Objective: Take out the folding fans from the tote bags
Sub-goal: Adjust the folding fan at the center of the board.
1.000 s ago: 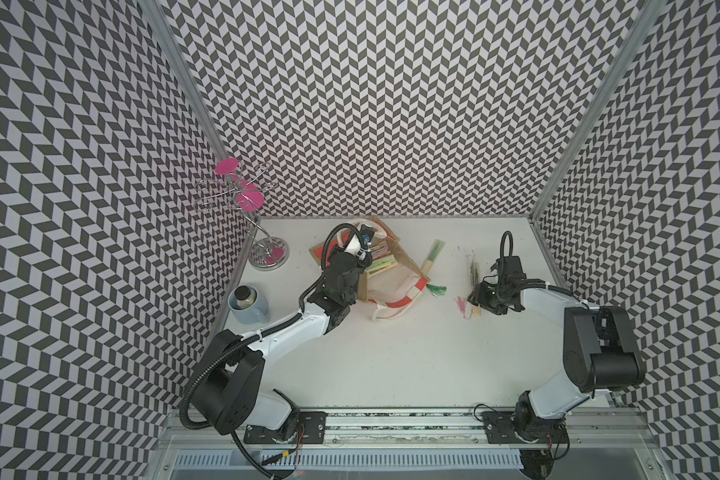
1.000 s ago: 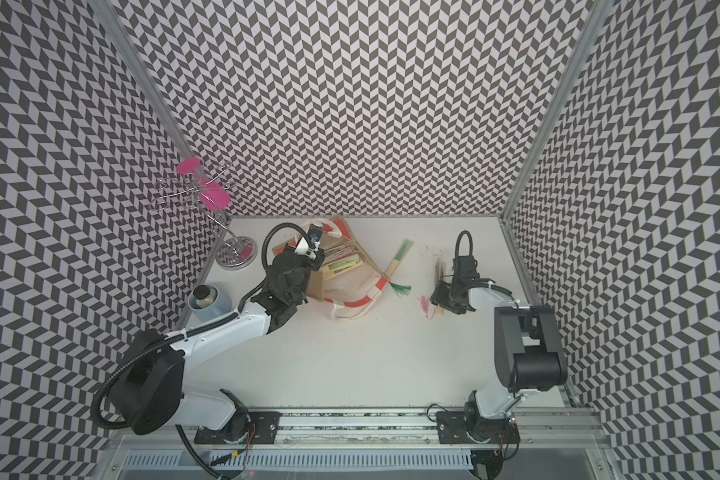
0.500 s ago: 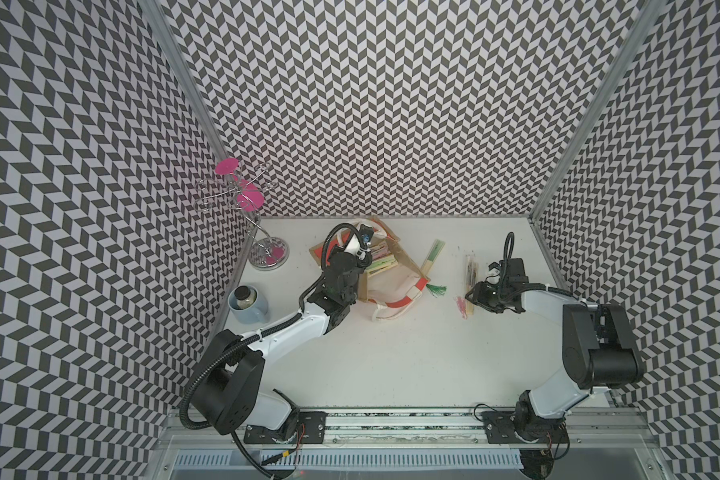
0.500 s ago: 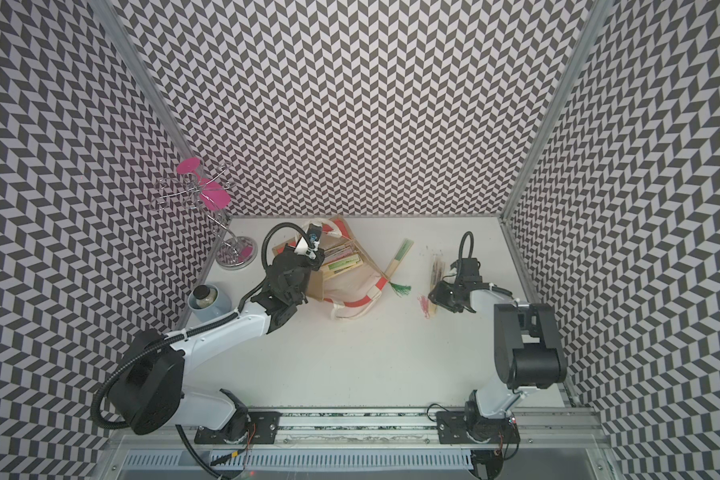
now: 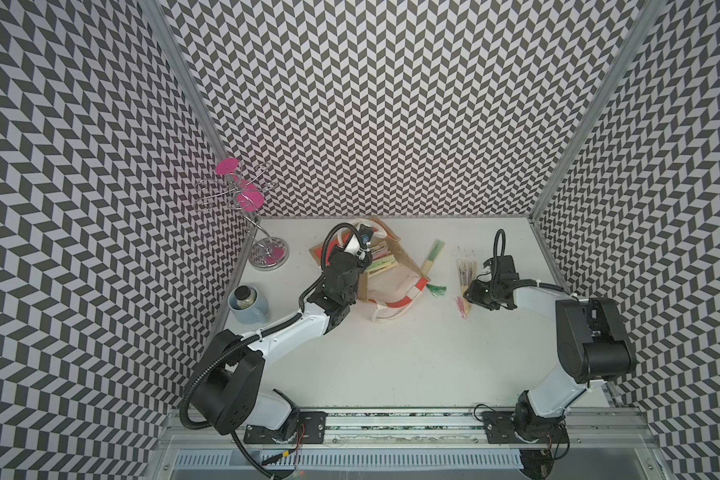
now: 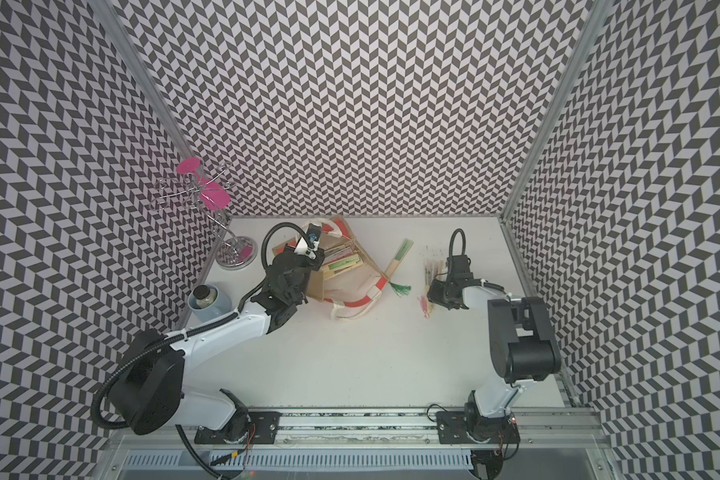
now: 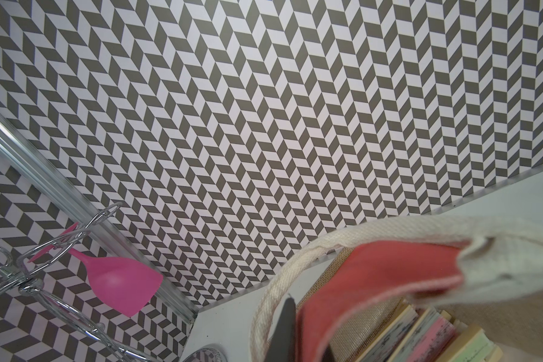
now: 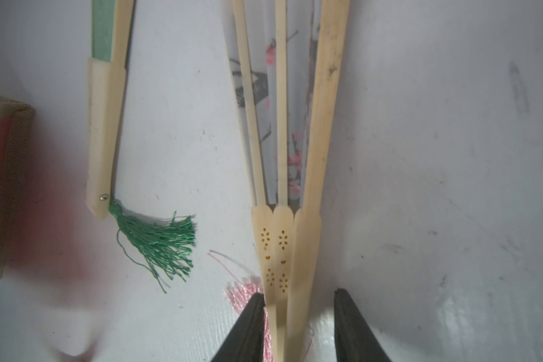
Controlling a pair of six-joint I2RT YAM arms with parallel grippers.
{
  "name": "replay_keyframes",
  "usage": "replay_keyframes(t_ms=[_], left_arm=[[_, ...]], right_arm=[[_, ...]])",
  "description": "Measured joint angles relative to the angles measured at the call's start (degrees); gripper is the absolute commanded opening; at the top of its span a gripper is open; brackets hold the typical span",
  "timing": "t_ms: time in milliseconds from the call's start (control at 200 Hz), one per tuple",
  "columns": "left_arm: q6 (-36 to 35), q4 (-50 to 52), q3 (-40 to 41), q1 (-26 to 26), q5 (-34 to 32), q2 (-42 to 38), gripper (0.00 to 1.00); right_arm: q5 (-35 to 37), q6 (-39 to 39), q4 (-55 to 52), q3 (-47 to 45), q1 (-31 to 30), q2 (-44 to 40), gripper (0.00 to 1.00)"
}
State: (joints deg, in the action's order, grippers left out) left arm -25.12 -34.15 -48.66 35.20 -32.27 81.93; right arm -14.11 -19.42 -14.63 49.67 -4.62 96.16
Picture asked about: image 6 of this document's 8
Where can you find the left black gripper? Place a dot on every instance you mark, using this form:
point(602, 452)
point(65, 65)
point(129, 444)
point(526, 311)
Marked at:
point(319, 261)

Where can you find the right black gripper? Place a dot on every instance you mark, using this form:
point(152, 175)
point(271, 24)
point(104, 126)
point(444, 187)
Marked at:
point(433, 295)

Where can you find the pink tassel folding fan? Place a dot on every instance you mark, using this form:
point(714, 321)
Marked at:
point(432, 270)

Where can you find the green tassel folding fan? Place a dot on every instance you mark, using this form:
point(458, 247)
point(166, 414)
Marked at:
point(402, 251)

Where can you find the burlap red striped tote bag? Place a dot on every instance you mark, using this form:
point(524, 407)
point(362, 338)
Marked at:
point(353, 293)

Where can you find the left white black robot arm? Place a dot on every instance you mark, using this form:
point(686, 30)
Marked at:
point(149, 389)

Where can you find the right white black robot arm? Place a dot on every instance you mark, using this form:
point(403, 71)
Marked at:
point(521, 342)

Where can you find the green folding fan in bag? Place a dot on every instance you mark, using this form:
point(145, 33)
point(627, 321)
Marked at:
point(343, 264)

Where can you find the light blue mug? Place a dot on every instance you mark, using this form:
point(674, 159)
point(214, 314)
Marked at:
point(207, 302)

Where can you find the chrome stand with pink cups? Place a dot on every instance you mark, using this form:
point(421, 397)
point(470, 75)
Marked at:
point(206, 191)

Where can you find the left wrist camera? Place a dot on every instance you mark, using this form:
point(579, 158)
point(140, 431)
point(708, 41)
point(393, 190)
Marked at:
point(309, 243)

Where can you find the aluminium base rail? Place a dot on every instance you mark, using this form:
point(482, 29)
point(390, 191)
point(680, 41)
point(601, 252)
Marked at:
point(429, 442)

